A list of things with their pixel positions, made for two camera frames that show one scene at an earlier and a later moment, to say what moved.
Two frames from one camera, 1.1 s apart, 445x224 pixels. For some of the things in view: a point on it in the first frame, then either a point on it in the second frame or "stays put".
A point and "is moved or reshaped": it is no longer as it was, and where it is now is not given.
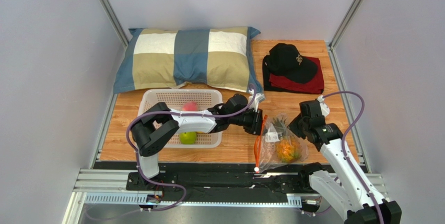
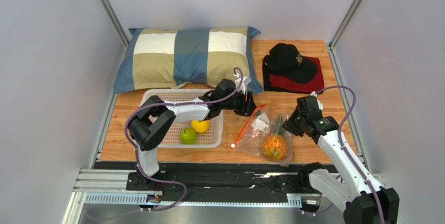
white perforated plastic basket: (205, 99) stays put
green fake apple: (188, 138) stays put
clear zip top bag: (277, 145) is moved or reshaped
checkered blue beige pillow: (219, 57) stays put
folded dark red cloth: (276, 83) stays put
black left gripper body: (250, 120) to (239, 105)
